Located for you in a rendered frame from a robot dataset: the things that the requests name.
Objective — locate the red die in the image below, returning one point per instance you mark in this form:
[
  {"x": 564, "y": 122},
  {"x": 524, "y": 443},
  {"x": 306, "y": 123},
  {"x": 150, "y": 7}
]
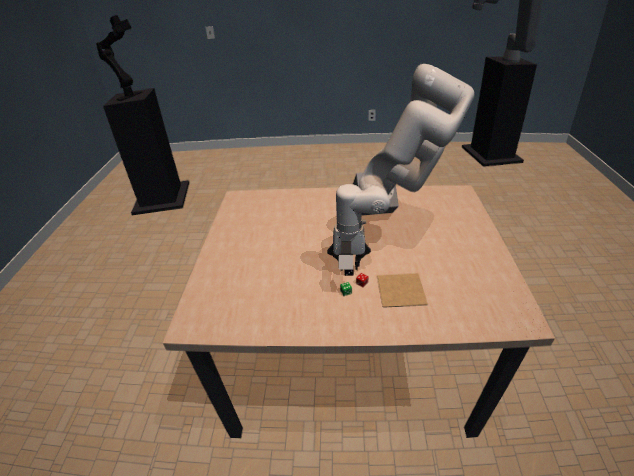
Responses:
[{"x": 362, "y": 280}]

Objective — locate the green die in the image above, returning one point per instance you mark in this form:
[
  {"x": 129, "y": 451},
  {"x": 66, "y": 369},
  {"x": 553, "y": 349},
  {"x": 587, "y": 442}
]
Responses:
[{"x": 345, "y": 288}]

